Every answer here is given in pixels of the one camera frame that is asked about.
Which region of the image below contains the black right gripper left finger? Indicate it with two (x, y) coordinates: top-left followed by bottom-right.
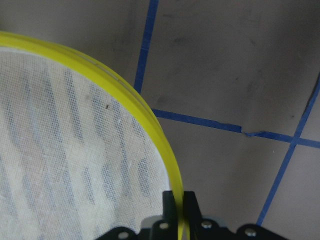
(162, 190), (178, 223)

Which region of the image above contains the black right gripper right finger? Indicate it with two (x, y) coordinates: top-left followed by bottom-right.
(183, 191), (202, 223)

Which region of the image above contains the yellow bamboo steamer top layer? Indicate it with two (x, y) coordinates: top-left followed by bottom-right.
(0, 32), (183, 240)

